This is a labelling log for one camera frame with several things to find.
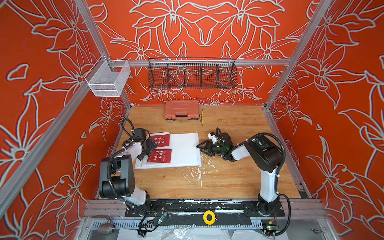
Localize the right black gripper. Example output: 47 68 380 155
198 139 228 156

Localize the red card row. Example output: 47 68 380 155
150 133 171 148
147 149 172 164

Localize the red card top row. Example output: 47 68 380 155
150 133 171 148

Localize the white photo album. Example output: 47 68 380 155
135 133 202 170

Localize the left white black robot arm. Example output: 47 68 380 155
99 118 157 213

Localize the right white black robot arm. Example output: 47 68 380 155
196 128 286 216

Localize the red plastic tool case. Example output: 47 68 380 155
164 100 200 121

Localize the yellow tape roll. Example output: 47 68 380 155
203 210 216 226

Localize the white mesh basket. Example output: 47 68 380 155
85 56 131 97

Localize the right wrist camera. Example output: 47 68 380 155
208 132 218 144

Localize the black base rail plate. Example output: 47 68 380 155
125 199 291 232

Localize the black wire basket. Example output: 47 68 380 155
148 57 239 90

